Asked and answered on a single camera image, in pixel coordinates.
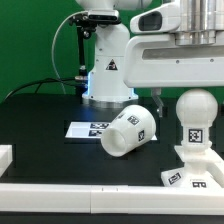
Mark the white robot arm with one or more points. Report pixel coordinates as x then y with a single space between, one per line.
177 44

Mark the white paper marker sheet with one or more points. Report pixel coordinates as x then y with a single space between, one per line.
97 130

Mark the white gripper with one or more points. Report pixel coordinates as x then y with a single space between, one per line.
155 61

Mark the white lamp shade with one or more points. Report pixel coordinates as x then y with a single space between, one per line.
135 114

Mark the white lamp base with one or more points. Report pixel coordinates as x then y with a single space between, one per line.
203 169

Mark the white left wall block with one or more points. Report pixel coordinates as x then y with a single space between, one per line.
5 158

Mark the white front wall bar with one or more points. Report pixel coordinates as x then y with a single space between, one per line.
110 199

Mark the white lamp bulb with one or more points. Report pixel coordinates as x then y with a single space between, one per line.
196 109

